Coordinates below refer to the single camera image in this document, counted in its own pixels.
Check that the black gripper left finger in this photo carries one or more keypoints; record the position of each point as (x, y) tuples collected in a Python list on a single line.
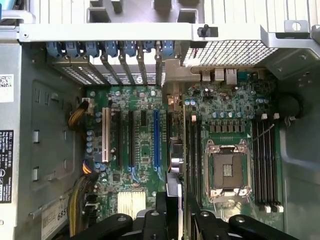
[(152, 225)]

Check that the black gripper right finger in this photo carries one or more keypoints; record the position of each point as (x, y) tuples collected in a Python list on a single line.
[(200, 225)]

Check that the black RAM slot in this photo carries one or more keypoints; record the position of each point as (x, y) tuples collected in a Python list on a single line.
[(268, 160), (275, 160), (199, 160), (262, 160), (194, 155), (255, 160), (189, 150)]

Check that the blue expansion slot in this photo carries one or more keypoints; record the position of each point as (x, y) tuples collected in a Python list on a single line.
[(157, 140)]

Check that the long black expansion slot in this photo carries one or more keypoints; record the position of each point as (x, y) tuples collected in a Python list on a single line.
[(131, 137), (169, 125), (120, 137)]

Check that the white expansion slot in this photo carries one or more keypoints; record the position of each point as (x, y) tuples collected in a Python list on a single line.
[(106, 135)]

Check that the short black expansion slot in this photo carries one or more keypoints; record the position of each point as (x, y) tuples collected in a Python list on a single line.
[(143, 118)]

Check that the perforated metal slot cover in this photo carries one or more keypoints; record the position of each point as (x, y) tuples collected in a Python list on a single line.
[(158, 67), (111, 70), (66, 72), (141, 67), (93, 72), (126, 70)]

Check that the silver finned chipset heatsink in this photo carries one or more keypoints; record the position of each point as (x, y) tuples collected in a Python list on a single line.
[(131, 202)]

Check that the silver CPU socket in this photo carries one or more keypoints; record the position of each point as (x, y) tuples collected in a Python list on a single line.
[(228, 170)]

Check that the green motherboard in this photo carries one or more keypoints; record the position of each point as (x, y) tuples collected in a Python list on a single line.
[(145, 142)]

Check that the white numbered service label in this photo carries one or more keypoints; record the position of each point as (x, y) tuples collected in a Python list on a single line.
[(56, 212)]

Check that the thin metal locking lever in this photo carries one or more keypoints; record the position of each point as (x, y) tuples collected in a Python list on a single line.
[(262, 133)]

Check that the rear port block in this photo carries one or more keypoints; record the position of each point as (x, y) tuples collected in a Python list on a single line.
[(220, 75)]

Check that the grey metal PC case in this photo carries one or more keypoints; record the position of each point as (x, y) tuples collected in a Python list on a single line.
[(45, 112)]

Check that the black Dell info label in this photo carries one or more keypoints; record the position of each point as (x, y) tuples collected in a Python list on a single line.
[(6, 165)]

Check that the blue card retention clip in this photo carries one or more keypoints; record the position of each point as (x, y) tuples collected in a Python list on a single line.
[(148, 46), (92, 48), (167, 48), (130, 48), (110, 48), (72, 48), (53, 48)]

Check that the black thumbscrew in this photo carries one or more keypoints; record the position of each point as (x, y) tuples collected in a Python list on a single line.
[(203, 31)]

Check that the white barcode sticker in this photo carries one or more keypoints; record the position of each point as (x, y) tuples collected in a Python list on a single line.
[(6, 87)]

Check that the light blue plastic part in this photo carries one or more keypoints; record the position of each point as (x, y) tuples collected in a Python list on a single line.
[(10, 6)]

